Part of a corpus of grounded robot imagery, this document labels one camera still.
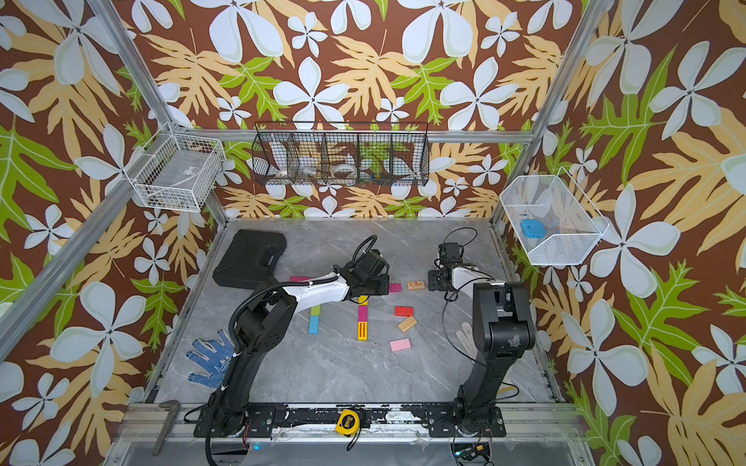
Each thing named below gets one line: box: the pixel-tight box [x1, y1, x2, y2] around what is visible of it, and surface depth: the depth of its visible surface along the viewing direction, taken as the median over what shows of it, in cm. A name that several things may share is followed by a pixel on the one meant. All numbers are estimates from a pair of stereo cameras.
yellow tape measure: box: [335, 408, 361, 437], surface depth 74 cm
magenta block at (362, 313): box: [358, 304, 369, 323], surface depth 97 cm
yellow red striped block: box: [357, 321, 369, 342], surface depth 90 cm
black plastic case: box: [212, 229, 287, 290], surface depth 104 cm
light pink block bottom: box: [389, 337, 411, 352], surface depth 88 cm
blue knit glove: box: [185, 329, 236, 388], surface depth 86 cm
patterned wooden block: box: [406, 280, 426, 291], surface depth 101 cm
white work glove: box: [455, 321, 478, 361], surface depth 90 cm
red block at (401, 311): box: [394, 305, 414, 318], surface depth 97 cm
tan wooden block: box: [398, 315, 418, 333], surface depth 93 cm
